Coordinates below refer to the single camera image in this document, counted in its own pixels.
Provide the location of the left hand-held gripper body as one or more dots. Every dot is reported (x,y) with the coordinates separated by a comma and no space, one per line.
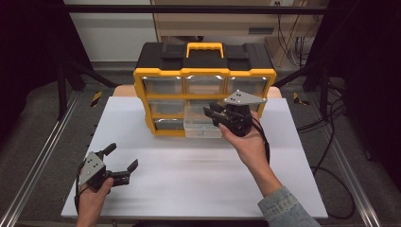
(94,173)

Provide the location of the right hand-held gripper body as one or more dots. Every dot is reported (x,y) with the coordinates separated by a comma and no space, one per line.
(239,121)

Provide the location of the yellow black drawer organizer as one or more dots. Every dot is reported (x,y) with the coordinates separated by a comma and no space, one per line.
(205,61)

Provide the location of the person's right hand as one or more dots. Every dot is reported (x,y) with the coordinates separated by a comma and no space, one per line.
(250,148)

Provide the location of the person's left hand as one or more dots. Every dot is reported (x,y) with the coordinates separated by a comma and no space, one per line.
(91,203)

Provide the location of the grid of clear drawers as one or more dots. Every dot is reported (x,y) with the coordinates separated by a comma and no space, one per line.
(162,85)

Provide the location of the black metal stand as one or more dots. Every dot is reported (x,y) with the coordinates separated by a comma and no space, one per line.
(62,91)
(324,91)

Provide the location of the wooden cabinet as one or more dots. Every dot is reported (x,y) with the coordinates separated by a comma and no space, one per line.
(205,25)

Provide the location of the white cabinet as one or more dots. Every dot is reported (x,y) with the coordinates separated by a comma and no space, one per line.
(110,34)

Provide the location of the dark curtain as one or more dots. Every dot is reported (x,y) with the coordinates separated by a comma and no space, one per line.
(28,56)
(372,69)

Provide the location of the aluminium rail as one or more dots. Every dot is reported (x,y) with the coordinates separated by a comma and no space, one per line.
(350,164)
(38,164)

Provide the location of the black frame crossbar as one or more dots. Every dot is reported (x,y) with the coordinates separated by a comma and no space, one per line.
(157,9)

